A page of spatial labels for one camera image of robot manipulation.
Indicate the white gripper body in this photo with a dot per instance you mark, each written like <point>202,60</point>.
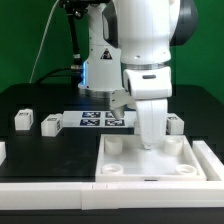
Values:
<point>148,84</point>

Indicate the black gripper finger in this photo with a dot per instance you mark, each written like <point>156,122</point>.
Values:
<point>152,118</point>

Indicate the white square tabletop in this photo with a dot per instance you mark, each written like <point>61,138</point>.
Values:
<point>122,158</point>

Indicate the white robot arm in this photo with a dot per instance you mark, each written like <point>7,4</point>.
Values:
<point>129,51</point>

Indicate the white marker sheet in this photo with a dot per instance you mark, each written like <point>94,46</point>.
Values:
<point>101,119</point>

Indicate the white block left edge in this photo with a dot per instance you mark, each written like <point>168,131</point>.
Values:
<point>2,152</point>

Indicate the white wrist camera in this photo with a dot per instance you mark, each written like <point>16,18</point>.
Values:
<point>119,99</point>

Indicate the white fence wall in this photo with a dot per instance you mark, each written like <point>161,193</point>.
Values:
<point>152,194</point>

